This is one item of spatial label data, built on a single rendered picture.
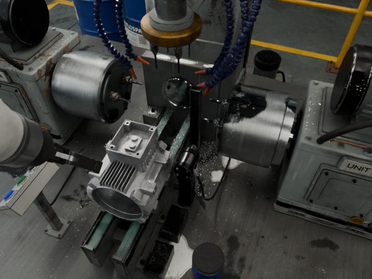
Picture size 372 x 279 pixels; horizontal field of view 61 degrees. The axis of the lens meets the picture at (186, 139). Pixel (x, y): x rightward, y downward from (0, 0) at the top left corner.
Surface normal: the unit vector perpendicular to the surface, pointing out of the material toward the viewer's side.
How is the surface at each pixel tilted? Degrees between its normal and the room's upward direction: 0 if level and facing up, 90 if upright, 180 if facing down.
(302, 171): 89
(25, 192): 52
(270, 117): 28
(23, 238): 0
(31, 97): 89
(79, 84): 47
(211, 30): 90
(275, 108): 13
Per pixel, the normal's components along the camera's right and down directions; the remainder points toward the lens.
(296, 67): 0.00, -0.66
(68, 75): -0.22, -0.07
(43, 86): 0.94, 0.26
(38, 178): 0.74, -0.21
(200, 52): -0.34, 0.70
